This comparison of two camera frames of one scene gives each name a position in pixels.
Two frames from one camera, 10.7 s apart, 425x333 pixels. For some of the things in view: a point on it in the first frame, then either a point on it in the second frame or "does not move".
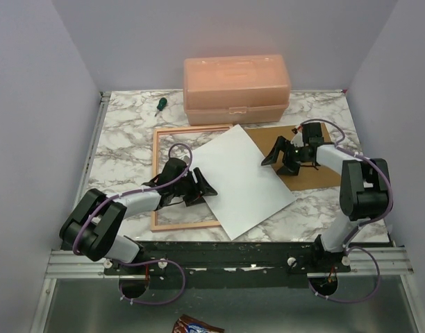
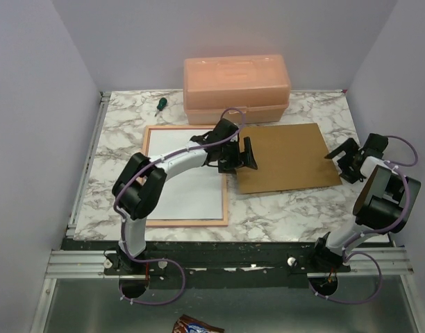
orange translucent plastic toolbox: x=236 y=89 does not move
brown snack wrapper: x=185 y=324 does not move
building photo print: x=247 y=192 -> x=191 y=191
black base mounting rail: x=229 y=265 does not move
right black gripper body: x=298 y=155 -> x=346 y=160
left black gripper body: x=187 y=189 -> x=230 y=158
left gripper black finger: x=206 y=189 -> x=249 y=159
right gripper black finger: x=281 y=144 -> x=350 y=147
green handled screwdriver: x=161 y=105 does not move
